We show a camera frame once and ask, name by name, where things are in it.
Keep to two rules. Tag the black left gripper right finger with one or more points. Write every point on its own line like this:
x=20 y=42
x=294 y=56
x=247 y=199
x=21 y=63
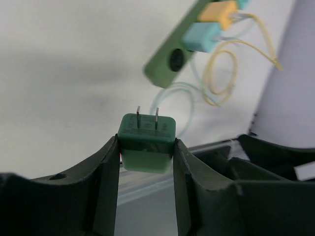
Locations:
x=261 y=196

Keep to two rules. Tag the yellow charger plug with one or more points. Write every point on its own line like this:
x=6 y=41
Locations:
x=219 y=12

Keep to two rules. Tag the teal dual usb charger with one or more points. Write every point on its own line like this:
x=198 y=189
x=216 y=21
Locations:
x=242 y=4

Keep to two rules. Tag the green power strip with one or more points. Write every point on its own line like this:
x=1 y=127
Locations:
x=171 y=57

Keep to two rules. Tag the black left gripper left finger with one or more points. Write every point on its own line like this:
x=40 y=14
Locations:
x=79 y=201

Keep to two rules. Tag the teal charger plug with cable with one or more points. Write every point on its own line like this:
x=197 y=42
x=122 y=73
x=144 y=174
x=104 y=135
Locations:
x=202 y=37

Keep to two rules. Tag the aluminium table rail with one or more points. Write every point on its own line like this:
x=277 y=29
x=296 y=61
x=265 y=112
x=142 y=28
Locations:
x=135 y=185

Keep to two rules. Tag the green charger plug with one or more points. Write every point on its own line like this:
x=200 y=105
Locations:
x=147 y=142

